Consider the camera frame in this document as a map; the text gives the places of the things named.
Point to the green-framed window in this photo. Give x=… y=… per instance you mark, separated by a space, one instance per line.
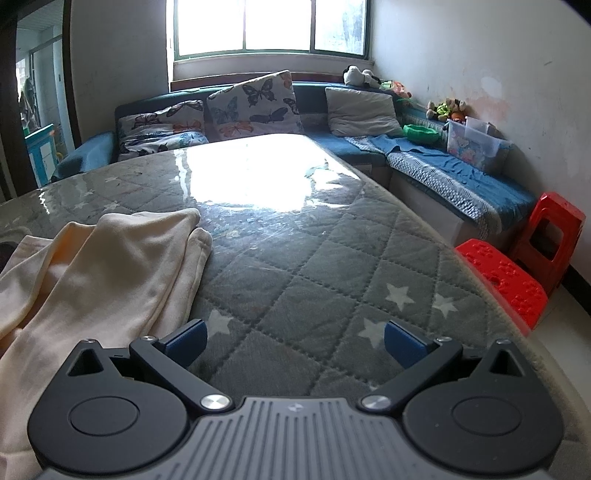
x=277 y=25

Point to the low red plastic stool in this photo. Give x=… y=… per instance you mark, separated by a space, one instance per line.
x=505 y=281

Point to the clear plastic storage box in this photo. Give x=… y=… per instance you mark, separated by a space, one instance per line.
x=471 y=145

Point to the light blue cabinet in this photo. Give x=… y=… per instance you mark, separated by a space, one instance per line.
x=40 y=154

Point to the colourful plastic toy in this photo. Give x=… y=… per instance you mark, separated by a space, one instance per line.
x=396 y=88

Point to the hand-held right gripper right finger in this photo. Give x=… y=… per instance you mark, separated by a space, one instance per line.
x=402 y=344

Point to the large butterfly print pillow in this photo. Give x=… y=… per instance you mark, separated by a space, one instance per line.
x=254 y=108

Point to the panda plush toy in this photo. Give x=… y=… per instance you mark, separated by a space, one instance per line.
x=358 y=76

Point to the blue corner sofa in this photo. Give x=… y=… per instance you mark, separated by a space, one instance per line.
x=316 y=100

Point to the tall red plastic stool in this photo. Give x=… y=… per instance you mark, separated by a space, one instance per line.
x=554 y=217

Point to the cream long-sleeve shirt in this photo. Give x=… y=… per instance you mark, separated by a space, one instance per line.
x=106 y=277

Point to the group of small plush toys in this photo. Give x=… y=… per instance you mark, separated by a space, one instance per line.
x=445 y=110

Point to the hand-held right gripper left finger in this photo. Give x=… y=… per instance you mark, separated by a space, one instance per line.
x=187 y=342

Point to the grey pillow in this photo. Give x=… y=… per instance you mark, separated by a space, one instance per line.
x=362 y=110

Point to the green plastic bowl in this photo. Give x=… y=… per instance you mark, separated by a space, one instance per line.
x=421 y=133

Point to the blue sofa blanket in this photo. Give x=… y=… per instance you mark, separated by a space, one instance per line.
x=461 y=177

